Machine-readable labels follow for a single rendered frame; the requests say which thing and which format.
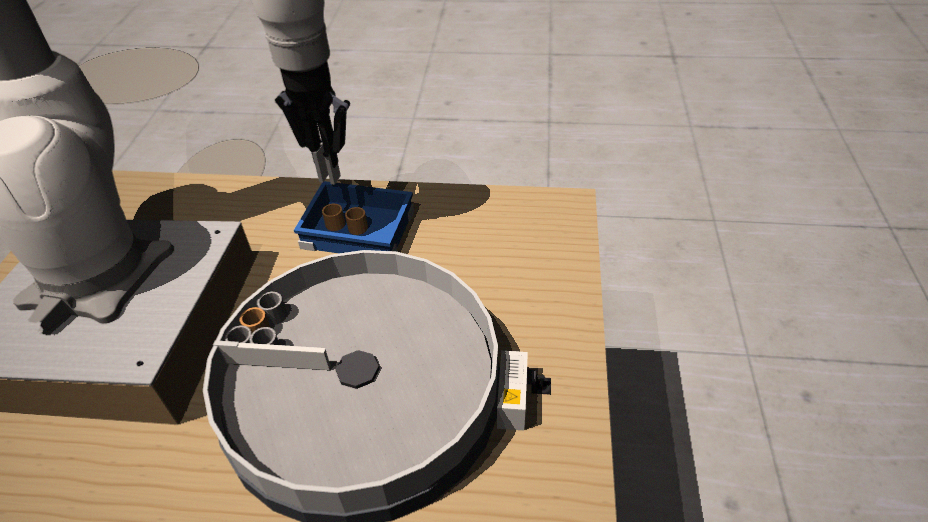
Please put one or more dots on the blue plastic crate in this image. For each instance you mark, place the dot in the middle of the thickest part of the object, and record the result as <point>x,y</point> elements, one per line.
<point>387,212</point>

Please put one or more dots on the grey metal bushing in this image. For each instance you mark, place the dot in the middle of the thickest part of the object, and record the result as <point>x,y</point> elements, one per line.
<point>264,335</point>
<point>273,306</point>
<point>239,334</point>

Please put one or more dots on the bronze bushing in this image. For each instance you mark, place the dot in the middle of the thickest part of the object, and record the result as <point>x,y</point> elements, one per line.
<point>356,220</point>
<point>254,316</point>
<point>333,217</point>

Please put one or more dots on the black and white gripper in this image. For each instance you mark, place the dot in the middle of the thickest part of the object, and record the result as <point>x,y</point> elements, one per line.
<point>310,115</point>

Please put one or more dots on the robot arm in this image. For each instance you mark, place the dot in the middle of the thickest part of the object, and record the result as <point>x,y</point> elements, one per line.
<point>59,205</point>

